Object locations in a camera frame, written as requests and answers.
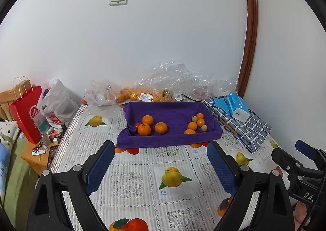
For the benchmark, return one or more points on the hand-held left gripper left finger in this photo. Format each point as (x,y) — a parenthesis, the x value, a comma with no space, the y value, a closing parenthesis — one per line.
(99,167)

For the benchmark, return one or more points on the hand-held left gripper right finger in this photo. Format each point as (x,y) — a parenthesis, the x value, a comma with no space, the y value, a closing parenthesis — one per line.
(221,167)

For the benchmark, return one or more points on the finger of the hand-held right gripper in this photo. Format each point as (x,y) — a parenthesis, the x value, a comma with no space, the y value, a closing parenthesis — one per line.
(307,149)
(284,159)

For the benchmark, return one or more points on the yellow-orange mango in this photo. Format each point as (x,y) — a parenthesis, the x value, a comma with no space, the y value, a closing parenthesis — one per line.
(189,132)

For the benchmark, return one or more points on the small orange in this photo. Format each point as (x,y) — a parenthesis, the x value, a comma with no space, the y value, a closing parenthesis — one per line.
(192,126)
(200,115)
(200,122)

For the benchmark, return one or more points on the small green-yellow fruit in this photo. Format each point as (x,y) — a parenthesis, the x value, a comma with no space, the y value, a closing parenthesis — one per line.
(194,118)
(204,128)

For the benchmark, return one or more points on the purple towel lined basket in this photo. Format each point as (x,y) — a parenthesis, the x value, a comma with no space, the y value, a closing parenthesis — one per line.
(173,139)

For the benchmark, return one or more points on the red apple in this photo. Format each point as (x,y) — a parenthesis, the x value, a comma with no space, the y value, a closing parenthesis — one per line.
(136,125)

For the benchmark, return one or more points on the large orange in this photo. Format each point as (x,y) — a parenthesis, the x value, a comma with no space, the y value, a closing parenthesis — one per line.
(147,119)
(161,127)
(144,129)

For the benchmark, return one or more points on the person's right hand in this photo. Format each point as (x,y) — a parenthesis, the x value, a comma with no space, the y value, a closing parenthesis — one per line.
(300,214)

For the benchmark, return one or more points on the fruit-print tablecloth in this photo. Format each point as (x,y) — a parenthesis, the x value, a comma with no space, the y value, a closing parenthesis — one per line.
(142,170)

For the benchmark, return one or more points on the grey checked cloth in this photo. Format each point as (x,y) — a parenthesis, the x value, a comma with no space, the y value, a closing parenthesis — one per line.
(249,131)

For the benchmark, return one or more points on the dark smartphone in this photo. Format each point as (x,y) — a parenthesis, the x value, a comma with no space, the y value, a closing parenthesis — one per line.
(52,154)

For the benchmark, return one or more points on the blue tissue pack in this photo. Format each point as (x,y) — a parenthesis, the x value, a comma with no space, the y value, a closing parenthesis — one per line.
(236,106)

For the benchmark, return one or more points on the white tube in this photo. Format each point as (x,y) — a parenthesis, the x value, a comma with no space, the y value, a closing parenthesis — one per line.
(38,152)

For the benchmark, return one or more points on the light blue packet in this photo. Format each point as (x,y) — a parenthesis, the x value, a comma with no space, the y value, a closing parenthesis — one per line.
(220,103)

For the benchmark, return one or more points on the wooden nightstand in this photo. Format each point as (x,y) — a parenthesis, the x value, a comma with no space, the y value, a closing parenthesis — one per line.
(33,159)

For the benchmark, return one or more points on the loose orange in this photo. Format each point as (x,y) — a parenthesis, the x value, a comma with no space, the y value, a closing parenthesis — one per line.
(84,100)

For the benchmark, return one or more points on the small clear plastic bag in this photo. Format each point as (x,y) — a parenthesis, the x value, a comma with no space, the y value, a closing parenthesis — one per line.
(100,95)

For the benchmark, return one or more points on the white plastic bag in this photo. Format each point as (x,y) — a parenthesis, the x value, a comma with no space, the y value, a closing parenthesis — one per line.
(58,103)

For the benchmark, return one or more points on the pile of bagged oranges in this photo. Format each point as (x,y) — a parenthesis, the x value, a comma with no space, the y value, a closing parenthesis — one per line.
(132,95)

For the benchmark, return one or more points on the green blanket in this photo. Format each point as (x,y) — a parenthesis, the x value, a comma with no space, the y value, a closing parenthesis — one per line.
(17,177)

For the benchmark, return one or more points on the red paper bag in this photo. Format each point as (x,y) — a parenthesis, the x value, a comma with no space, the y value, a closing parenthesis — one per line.
(26,116)

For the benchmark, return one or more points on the blue cloth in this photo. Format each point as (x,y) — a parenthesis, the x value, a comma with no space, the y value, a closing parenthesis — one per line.
(3,164)

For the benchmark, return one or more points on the large clear plastic bag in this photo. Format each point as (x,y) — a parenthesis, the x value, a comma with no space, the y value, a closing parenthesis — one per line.
(178,81)

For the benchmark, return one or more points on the floral pillow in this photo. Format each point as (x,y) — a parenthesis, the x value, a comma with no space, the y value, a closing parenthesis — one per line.
(7,130)

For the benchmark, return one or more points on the wooden headboard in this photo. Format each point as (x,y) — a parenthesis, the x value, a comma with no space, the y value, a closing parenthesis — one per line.
(6,101)

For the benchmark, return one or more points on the brown wooden door frame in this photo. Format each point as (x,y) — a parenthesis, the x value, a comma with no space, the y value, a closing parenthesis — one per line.
(250,30)

